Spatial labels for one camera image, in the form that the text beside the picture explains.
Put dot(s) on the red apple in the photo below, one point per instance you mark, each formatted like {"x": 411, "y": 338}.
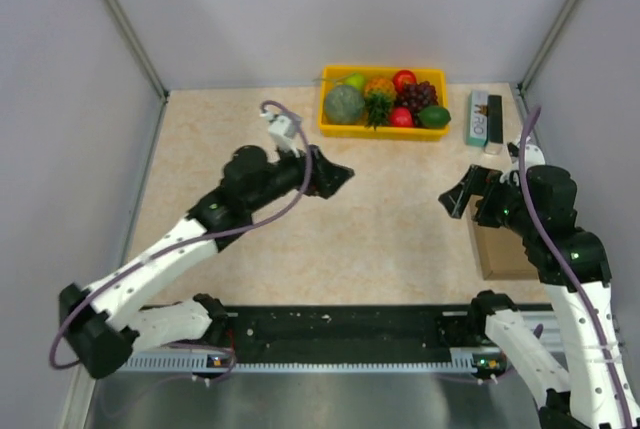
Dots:
{"x": 402, "y": 79}
{"x": 401, "y": 117}

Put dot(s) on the dark green lime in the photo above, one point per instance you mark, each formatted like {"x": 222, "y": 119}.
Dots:
{"x": 434, "y": 117}

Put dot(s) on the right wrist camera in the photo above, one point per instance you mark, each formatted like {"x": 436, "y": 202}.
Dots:
{"x": 533, "y": 156}

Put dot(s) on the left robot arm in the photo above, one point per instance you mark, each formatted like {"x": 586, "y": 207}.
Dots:
{"x": 108, "y": 322}

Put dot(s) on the left aluminium frame post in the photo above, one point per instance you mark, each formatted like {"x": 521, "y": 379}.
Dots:
{"x": 135, "y": 47}

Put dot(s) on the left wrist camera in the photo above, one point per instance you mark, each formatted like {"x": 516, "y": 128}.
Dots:
{"x": 282, "y": 129}

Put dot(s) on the dark purple grape bunch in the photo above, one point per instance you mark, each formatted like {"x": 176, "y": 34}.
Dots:
{"x": 417, "y": 96}

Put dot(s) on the green netted melon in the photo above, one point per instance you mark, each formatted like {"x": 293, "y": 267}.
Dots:
{"x": 344, "y": 105}

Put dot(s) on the right aluminium frame post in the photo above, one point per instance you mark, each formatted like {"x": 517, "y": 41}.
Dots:
{"x": 559, "y": 25}

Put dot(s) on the red apple at back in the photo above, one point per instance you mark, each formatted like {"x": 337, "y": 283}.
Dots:
{"x": 402, "y": 79}

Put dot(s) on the light green apple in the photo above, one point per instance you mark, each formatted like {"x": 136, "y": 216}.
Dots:
{"x": 355, "y": 80}

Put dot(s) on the yellow plastic fruit bin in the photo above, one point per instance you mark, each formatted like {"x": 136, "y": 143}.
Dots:
{"x": 333, "y": 75}

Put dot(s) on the red apple at front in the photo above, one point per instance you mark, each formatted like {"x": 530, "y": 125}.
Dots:
{"x": 401, "y": 117}

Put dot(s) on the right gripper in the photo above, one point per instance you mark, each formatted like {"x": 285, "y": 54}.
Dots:
{"x": 478, "y": 180}

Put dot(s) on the white and black carton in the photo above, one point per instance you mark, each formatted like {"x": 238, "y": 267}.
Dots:
{"x": 484, "y": 122}

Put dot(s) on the brown cardboard box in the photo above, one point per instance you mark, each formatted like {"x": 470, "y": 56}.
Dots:
{"x": 499, "y": 252}

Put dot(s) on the orange pineapple with leaves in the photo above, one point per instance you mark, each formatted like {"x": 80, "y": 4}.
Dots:
{"x": 379, "y": 95}

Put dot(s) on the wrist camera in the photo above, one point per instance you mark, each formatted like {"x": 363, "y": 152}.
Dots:
{"x": 282, "y": 129}
{"x": 533, "y": 156}

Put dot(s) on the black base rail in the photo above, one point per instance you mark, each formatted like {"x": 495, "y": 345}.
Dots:
{"x": 333, "y": 339}

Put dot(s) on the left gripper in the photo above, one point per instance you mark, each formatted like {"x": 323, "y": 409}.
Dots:
{"x": 326, "y": 177}

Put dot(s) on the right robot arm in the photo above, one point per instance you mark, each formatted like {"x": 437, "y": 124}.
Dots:
{"x": 591, "y": 389}

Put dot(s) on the aluminium frame post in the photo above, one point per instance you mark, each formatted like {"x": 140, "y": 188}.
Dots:
{"x": 135, "y": 47}
{"x": 559, "y": 25}

